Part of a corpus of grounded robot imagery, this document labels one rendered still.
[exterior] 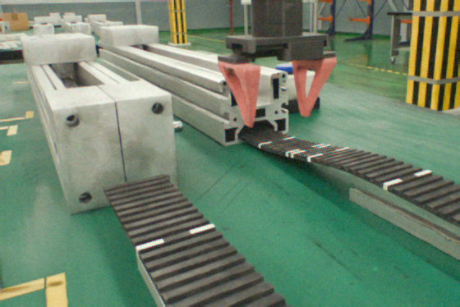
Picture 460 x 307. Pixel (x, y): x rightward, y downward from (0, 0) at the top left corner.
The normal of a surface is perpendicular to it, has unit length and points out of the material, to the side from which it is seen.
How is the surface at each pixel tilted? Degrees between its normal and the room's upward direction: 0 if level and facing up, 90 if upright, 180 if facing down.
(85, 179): 90
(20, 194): 0
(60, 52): 90
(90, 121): 90
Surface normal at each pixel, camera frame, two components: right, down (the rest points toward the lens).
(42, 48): 0.51, 0.25
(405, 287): -0.03, -0.96
